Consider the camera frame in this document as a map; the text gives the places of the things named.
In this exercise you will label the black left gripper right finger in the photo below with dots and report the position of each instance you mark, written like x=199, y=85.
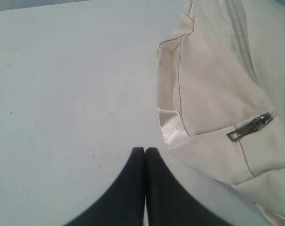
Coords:
x=168, y=203

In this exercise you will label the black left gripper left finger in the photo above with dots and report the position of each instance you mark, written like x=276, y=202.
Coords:
x=123, y=202

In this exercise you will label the beige fabric duffel bag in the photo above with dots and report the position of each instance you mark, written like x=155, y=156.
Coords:
x=221, y=96

